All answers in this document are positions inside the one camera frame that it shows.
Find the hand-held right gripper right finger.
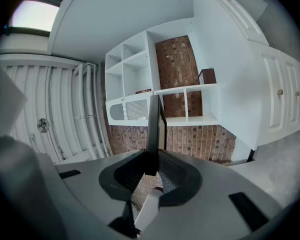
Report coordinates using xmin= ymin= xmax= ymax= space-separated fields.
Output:
xmin=142 ymin=149 xmax=284 ymax=240

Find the round metal wall fitting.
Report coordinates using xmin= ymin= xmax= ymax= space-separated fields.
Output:
xmin=37 ymin=118 xmax=50 ymax=134

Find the window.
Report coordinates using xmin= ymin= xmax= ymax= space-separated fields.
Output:
xmin=4 ymin=0 xmax=75 ymax=39

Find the white wall pipe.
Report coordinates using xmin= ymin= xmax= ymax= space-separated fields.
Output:
xmin=82 ymin=63 xmax=103 ymax=160
xmin=91 ymin=61 xmax=112 ymax=157

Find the white low ledge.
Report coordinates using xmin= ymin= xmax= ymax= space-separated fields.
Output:
xmin=134 ymin=186 xmax=164 ymax=232

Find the white cabinet fluted glass door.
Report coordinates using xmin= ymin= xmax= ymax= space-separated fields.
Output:
xmin=105 ymin=98 xmax=151 ymax=127

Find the white open shelf unit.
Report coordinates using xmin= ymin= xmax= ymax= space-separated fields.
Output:
xmin=104 ymin=30 xmax=161 ymax=102

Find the brown open box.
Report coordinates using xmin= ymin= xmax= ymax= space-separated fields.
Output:
xmin=197 ymin=68 xmax=217 ymax=85

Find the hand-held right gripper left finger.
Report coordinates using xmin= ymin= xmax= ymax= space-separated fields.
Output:
xmin=55 ymin=148 xmax=148 ymax=239

